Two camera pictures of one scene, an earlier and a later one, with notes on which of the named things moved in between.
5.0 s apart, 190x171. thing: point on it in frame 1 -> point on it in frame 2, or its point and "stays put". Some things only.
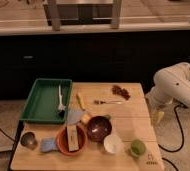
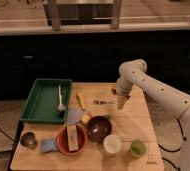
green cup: x=138 y=147 stays put
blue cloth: x=48 y=144 stays put
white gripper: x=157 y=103 -> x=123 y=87
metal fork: x=108 y=101 stays put
